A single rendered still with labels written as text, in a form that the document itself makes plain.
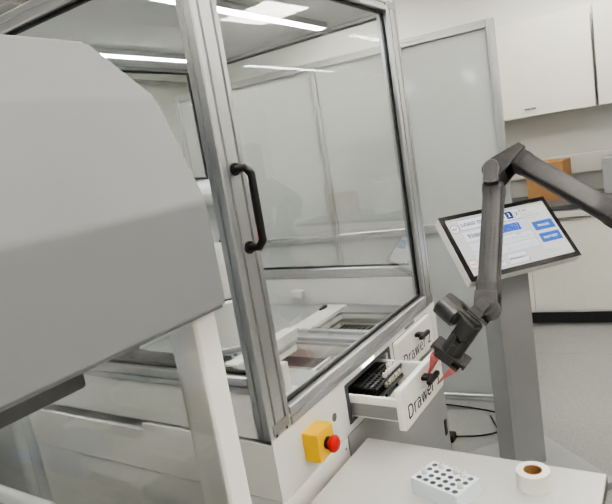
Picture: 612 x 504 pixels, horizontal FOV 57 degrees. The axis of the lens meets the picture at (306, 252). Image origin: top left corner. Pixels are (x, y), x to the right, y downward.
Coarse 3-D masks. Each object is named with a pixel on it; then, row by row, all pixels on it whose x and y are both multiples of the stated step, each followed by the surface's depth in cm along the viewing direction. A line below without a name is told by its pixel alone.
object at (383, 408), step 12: (384, 360) 171; (408, 372) 168; (360, 396) 149; (372, 396) 148; (384, 396) 160; (360, 408) 150; (372, 408) 148; (384, 408) 146; (396, 408) 144; (396, 420) 145
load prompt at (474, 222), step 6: (510, 210) 239; (516, 210) 239; (480, 216) 235; (504, 216) 236; (510, 216) 237; (516, 216) 237; (522, 216) 238; (462, 222) 232; (468, 222) 232; (474, 222) 233; (480, 222) 233; (462, 228) 230; (468, 228) 231
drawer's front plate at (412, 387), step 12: (420, 372) 151; (432, 372) 159; (408, 384) 144; (420, 384) 151; (396, 396) 141; (408, 396) 144; (420, 396) 151; (432, 396) 158; (420, 408) 150; (408, 420) 143
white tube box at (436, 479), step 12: (432, 468) 128; (444, 468) 128; (420, 480) 125; (432, 480) 124; (444, 480) 124; (456, 480) 123; (468, 480) 122; (420, 492) 125; (432, 492) 122; (444, 492) 119; (456, 492) 119; (468, 492) 120; (480, 492) 122
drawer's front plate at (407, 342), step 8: (424, 320) 193; (416, 328) 187; (424, 328) 192; (400, 336) 180; (408, 336) 181; (432, 336) 198; (400, 344) 176; (408, 344) 181; (416, 344) 186; (400, 352) 175; (408, 352) 180; (424, 352) 191; (408, 360) 180; (416, 360) 185
